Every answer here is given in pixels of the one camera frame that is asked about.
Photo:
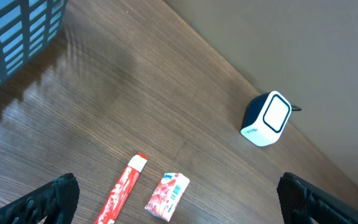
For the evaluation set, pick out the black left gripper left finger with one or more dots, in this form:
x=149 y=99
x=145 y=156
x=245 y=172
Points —
x=53 y=203

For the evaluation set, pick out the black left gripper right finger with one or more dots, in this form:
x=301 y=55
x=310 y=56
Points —
x=302 y=202

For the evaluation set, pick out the red stick packet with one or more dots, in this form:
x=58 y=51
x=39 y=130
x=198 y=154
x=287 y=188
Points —
x=122 y=189

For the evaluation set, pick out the red Kleenex tissue pack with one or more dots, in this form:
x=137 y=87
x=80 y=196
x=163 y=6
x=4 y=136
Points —
x=167 y=195

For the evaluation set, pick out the white barcode scanner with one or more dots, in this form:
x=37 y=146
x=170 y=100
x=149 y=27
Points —
x=265 y=118

